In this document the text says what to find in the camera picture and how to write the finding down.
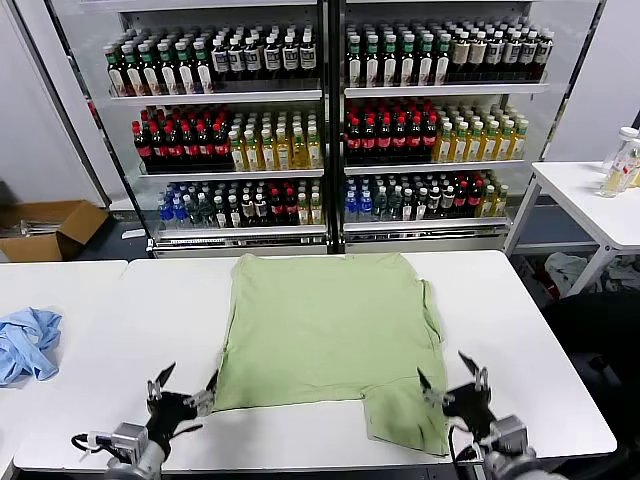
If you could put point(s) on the green cap dark tea bottle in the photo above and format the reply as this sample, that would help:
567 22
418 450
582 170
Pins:
134 75
390 62
116 75
202 70
355 62
425 61
185 72
150 75
371 62
407 62
442 61
168 72

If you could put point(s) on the white cap dark label bottle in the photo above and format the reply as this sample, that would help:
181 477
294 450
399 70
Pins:
291 57
545 53
236 60
309 56
495 54
511 54
272 58
528 53
253 59
220 60

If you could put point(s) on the beige label dark drink bottle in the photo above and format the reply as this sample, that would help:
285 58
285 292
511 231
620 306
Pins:
460 55
478 55

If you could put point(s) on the white cloth pile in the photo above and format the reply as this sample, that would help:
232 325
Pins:
562 270

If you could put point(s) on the metal bars bundle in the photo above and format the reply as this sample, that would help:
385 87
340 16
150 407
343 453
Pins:
35 227

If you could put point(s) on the red cap cola bottle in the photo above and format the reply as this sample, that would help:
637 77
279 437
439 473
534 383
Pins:
276 209
430 140
461 201
220 147
475 201
291 208
383 142
399 141
414 141
189 148
204 148
368 142
158 148
353 142
141 147
173 148

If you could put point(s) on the blue water bottle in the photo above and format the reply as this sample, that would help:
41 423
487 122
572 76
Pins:
366 207
179 215
352 208
165 214

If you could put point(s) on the crumpled light blue shirt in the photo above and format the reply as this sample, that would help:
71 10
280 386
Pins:
30 345

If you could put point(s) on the light green t-shirt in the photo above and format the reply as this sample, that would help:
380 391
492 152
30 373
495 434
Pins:
325 325

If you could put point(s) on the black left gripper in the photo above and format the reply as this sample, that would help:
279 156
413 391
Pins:
172 415

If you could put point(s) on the clear bottle yellow liquid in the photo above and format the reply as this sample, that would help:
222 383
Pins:
615 182

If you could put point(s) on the clear green water bottle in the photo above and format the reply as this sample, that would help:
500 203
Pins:
395 205
193 212
381 206
206 212

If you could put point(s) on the mixed colour clothes pile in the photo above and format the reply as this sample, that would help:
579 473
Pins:
625 272

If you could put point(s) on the yellow juice bottle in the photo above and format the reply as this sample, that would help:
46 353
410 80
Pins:
314 151
268 154
459 146
521 143
444 146
253 155
488 203
304 210
506 144
299 152
491 145
501 202
475 145
284 153
316 209
237 155

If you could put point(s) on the small white flat object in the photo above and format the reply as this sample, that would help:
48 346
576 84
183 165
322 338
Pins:
132 233

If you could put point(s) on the open cardboard box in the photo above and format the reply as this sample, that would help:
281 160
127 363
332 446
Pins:
30 247

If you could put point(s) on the grey right wrist camera block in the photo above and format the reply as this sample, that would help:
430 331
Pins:
512 432

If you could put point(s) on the grey left wrist camera block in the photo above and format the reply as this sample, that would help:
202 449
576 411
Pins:
129 440

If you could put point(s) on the drinks display cabinet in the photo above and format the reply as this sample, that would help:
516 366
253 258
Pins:
440 90
215 96

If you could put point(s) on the white side table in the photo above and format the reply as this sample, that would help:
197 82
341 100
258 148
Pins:
575 195

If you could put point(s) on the clear white cap bottle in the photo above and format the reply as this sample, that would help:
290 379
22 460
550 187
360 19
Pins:
625 135

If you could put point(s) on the white cap dark drink bottle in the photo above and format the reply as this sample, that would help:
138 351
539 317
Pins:
234 212
435 204
408 206
448 204
221 212
247 211
261 211
421 205

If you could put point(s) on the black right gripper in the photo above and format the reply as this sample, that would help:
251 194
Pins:
467 407

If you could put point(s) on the grey wrist camera block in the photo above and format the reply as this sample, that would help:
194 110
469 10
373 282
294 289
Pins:
129 440
512 432

